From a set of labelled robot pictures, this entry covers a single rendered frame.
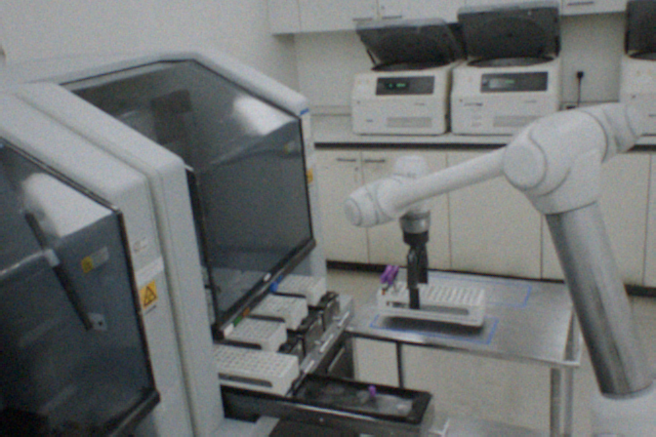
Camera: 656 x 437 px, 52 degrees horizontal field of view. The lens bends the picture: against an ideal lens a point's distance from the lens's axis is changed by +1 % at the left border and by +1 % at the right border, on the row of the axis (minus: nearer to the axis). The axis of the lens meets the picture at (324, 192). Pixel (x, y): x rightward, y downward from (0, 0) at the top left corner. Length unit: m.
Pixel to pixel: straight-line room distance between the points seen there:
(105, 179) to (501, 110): 2.66
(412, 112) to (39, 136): 2.63
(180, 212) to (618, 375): 0.96
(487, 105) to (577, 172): 2.44
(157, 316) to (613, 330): 0.92
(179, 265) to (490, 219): 2.59
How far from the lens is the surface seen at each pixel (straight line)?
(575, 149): 1.30
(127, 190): 1.39
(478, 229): 3.91
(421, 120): 3.80
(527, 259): 3.93
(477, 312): 1.90
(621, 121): 1.42
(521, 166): 1.28
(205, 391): 1.72
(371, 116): 3.88
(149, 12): 3.33
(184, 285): 1.57
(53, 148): 1.45
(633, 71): 3.70
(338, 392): 1.74
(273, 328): 1.94
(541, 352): 1.87
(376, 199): 1.67
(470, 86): 3.74
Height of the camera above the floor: 1.79
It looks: 18 degrees down
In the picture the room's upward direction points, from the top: 5 degrees counter-clockwise
